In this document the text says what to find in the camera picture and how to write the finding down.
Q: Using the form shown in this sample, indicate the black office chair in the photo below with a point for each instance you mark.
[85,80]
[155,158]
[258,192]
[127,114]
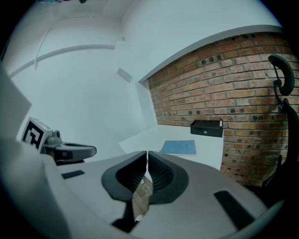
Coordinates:
[290,130]

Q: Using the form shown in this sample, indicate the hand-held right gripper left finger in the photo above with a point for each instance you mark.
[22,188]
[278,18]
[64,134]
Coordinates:
[98,186]

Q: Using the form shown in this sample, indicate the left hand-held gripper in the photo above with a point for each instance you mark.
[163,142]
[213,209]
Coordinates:
[35,135]

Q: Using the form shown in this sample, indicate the grey wall panel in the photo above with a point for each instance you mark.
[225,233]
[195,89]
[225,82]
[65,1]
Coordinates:
[124,74]

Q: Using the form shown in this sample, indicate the blue notebook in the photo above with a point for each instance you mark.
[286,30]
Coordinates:
[180,148]

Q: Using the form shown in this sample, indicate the black metal box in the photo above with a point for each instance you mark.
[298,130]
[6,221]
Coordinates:
[205,130]

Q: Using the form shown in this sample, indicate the white marker pen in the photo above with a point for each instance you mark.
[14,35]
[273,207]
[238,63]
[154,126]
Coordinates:
[221,123]

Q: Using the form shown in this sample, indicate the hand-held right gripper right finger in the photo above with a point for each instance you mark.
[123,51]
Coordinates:
[198,186]

